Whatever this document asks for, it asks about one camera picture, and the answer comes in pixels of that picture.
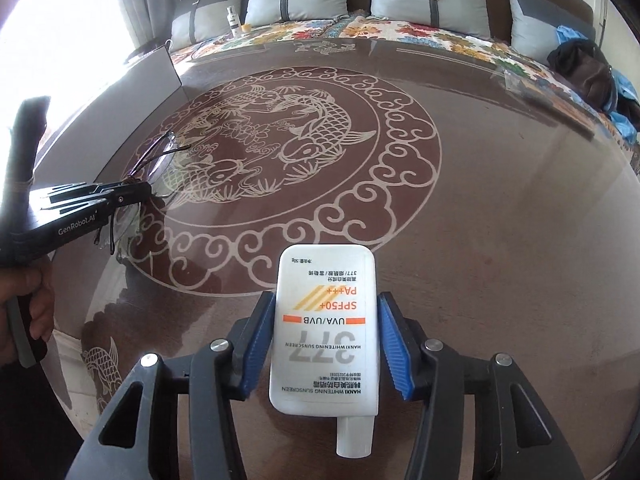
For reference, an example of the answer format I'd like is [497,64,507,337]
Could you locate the grey curtain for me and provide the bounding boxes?
[117,0,183,61]

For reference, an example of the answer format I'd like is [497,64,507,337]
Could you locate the white sunscreen tube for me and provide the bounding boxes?
[268,244,379,446]

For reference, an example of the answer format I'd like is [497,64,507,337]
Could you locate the dark bag with blue cloth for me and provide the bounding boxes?
[552,25,639,143]

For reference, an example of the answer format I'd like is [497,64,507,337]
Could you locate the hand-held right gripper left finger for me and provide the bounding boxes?
[85,290,276,480]

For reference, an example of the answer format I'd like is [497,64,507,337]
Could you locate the thin-framed eyeglasses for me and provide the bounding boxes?
[92,130,192,261]

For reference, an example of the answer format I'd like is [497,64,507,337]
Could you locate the floral bedsheet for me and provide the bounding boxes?
[172,12,640,176]

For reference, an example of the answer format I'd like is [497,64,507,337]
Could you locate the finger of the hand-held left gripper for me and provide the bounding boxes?
[40,180,151,200]
[42,191,153,215]

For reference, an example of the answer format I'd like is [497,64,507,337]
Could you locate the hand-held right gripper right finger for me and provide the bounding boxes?
[377,291,586,480]

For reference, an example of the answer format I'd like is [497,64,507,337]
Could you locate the person's left hand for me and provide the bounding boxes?
[0,259,57,377]

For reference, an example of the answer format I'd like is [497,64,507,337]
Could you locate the brown and black handbag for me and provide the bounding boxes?
[547,42,616,111]

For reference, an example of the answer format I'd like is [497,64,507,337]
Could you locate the white storage box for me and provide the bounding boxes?
[45,44,183,196]

